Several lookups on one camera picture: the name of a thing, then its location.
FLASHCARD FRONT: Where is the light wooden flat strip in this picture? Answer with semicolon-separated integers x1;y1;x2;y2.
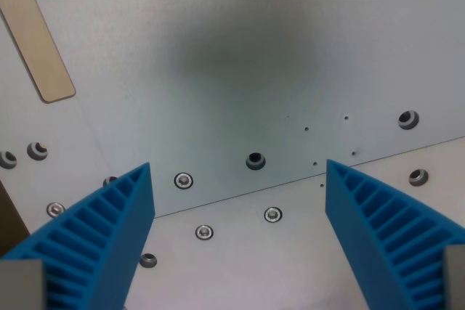
0;0;76;104

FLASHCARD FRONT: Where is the silver hex socket screw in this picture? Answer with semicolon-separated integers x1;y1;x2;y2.
263;205;283;224
195;224;214;241
46;201;67;217
174;171;195;191

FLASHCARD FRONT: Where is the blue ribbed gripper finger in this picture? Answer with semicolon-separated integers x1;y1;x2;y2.
0;162;156;310
325;158;465;310

